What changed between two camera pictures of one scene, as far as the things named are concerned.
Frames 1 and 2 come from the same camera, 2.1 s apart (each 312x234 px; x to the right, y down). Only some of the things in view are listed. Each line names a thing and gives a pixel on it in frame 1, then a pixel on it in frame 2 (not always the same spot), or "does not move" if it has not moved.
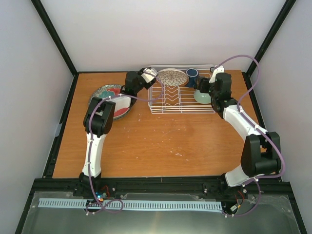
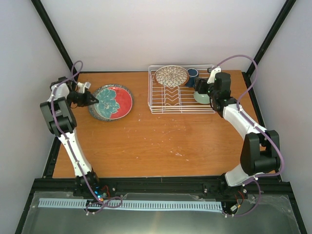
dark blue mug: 192,73 does not move
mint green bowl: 202,98 does not move
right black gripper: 202,84 does not move
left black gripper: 151,82 to 87,101
